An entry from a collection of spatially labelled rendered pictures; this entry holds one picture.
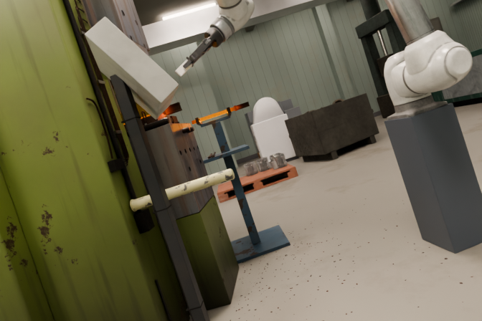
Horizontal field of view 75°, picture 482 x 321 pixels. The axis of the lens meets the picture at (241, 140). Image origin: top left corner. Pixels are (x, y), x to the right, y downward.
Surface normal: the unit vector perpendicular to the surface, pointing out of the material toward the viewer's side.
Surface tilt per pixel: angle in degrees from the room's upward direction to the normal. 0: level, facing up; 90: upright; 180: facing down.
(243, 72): 90
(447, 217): 90
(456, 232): 90
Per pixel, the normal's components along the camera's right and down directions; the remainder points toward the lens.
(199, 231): -0.11, 0.06
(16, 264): 0.94, -0.32
